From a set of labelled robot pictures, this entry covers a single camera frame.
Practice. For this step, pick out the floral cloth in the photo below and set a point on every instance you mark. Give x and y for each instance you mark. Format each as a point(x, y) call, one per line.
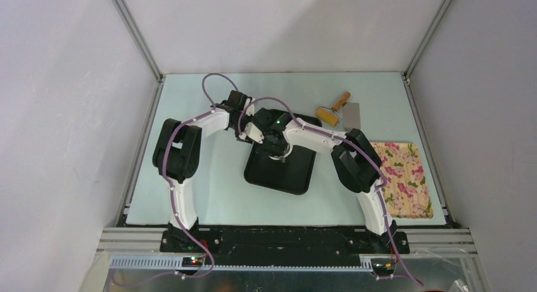
point(406, 192)

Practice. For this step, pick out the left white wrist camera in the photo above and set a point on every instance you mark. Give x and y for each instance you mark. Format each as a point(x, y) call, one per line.
point(249, 110)

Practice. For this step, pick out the aluminium frame with cable duct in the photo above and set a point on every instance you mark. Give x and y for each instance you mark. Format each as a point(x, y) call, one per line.
point(439, 259)

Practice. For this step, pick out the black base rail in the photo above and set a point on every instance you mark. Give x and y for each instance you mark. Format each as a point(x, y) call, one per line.
point(283, 246)

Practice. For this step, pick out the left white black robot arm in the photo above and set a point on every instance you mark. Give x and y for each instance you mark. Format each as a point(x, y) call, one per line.
point(177, 152)

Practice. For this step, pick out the white dough ball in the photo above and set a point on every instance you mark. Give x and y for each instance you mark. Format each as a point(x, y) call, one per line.
point(283, 155)

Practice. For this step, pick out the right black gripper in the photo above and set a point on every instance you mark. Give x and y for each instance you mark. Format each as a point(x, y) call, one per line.
point(273, 151)

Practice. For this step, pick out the metal spatula with red handle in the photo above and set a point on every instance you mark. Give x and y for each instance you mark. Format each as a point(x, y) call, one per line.
point(351, 116)

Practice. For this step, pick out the wooden dough roller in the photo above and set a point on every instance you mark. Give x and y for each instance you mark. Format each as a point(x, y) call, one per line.
point(330, 115)

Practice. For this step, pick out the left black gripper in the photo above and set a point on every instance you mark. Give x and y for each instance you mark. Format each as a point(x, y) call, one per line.
point(246, 141)

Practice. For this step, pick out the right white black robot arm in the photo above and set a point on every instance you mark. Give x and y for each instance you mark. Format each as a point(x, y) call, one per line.
point(356, 162)

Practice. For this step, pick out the black baking tray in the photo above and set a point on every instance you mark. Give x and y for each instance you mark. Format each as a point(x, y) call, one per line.
point(293, 176)

